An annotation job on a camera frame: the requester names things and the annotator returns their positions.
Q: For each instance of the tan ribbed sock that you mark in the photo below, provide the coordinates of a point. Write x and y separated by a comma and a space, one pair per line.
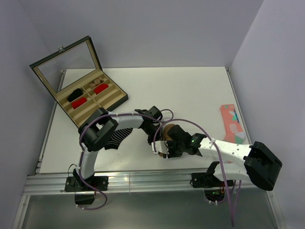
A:
171, 144

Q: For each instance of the red rolled sock left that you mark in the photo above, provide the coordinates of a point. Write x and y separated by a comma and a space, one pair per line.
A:
77, 103

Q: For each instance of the black compartment storage box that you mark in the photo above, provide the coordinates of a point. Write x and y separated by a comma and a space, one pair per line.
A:
76, 66

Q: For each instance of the pink patterned sock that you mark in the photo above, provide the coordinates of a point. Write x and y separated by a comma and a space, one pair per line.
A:
233, 129

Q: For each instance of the aluminium rail frame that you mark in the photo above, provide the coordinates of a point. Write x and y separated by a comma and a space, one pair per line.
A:
207, 88

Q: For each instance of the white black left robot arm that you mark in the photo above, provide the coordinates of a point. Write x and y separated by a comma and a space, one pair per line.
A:
106, 130

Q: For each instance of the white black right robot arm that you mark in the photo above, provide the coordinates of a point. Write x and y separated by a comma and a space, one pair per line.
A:
255, 163

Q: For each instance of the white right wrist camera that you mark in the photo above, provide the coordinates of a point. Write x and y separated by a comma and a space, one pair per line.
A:
160, 148

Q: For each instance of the black white striped sock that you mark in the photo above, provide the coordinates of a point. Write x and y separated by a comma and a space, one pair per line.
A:
117, 137

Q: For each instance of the red rolled sock right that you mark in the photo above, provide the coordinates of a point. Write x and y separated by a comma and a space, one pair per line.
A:
101, 88

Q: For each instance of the red rolled sock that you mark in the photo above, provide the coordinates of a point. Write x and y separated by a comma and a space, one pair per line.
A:
77, 103
101, 88

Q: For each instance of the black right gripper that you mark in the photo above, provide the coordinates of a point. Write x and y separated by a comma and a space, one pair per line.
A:
171, 154

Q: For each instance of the black rolled sock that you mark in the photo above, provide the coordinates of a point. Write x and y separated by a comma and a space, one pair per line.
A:
75, 94

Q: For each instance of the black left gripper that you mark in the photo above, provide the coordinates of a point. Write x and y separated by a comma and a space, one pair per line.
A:
149, 140

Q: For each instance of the beige rolled sock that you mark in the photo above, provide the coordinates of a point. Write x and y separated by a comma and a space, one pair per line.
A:
96, 82

